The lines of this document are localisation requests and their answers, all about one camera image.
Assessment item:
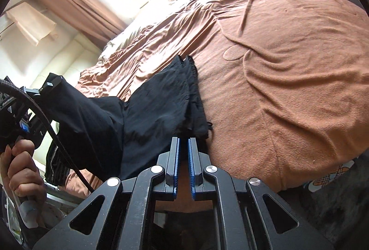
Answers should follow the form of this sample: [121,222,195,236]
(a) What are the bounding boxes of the black pants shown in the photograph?
[48,54,214,181]

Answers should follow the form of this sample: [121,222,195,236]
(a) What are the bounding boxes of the pink curtain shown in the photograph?
[35,0,130,50]

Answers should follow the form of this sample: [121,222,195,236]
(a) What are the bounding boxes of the brown blanket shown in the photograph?
[65,0,369,207]

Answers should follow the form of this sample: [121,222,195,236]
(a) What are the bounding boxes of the dark fuzzy rug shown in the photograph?
[277,149,369,250]

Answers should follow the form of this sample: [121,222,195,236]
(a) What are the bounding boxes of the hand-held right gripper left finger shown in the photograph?
[32,137,182,250]

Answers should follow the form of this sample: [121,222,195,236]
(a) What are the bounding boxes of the beige duvet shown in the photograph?
[99,0,231,57]

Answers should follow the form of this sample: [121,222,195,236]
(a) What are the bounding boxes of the cream hanging cloth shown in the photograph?
[6,2,58,47]

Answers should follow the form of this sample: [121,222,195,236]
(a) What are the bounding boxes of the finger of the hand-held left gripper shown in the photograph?
[40,72,63,95]

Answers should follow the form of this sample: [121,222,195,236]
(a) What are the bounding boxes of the black braided cable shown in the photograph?
[0,79,95,193]

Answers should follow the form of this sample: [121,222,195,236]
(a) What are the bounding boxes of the person's left hand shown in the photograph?
[0,140,48,201]

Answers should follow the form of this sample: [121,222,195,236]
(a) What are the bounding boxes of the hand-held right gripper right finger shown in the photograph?
[188,137,336,250]

